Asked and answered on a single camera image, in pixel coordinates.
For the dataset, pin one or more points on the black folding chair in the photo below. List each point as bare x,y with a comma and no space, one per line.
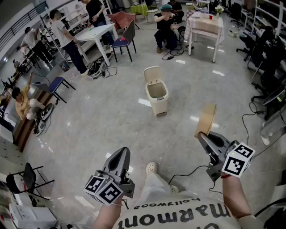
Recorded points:
30,176

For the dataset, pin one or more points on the off-white trousers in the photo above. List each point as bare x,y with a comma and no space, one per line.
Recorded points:
154,187

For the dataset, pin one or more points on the purple checkered cloth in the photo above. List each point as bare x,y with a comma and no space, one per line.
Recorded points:
191,13

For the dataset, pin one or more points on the table with green cloth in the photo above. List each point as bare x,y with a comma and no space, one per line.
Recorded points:
138,9

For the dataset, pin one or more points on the white printed shirt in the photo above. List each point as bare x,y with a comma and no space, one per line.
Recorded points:
178,214

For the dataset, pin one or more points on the person's right forearm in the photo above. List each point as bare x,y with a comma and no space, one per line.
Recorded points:
234,196

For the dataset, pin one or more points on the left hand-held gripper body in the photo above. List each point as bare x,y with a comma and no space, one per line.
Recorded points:
105,190

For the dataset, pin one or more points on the white shelf rack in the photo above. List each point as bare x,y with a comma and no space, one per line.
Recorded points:
255,13

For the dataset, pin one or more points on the vase of white flowers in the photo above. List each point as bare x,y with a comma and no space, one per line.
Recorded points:
219,10

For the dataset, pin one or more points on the brown paper cup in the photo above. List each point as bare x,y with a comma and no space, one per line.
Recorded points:
205,120

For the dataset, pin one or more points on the wooden cabinet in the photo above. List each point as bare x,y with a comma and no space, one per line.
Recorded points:
22,134

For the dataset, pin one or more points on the salmon folding chair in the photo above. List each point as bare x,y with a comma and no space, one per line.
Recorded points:
121,19

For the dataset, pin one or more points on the red wristband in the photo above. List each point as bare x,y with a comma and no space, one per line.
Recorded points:
226,176

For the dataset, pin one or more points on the grey floor robot device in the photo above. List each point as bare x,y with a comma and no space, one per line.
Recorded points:
45,111

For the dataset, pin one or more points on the tan table runner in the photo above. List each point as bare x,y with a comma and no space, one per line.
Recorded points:
207,25

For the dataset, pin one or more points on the teal cap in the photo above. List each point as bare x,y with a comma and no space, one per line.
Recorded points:
165,7

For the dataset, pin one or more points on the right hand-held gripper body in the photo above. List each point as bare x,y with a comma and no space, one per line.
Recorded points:
236,163

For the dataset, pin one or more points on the person's left forearm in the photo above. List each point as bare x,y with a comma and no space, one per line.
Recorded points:
105,217

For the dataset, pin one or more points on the white cardboard box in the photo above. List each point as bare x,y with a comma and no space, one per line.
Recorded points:
33,217

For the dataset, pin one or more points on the blue chair with black legs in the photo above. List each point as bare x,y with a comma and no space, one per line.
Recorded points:
57,83

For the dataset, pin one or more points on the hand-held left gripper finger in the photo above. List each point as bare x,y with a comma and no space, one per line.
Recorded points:
127,165
106,166

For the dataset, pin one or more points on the beige pedal trash bin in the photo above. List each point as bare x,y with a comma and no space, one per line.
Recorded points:
156,105

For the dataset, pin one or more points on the white clog shoe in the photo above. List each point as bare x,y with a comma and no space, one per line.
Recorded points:
174,189
152,168

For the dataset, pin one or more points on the black office chair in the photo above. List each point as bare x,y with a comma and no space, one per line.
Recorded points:
257,44
268,82

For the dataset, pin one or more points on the white frame table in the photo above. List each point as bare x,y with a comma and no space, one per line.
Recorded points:
215,49

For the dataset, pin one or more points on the white shelving unit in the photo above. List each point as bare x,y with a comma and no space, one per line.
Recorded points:
73,13

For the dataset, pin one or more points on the pink plaid tablecloth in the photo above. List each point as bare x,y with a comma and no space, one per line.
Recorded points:
190,24

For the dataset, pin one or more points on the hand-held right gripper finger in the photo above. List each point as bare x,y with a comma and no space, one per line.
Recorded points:
206,145
226,143

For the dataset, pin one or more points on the grey chair with blue seat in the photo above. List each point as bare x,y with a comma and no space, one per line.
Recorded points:
128,31

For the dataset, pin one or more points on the black round fan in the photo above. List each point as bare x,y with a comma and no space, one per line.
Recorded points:
182,31

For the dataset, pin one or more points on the black metal railing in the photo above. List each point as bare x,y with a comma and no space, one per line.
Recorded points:
22,21

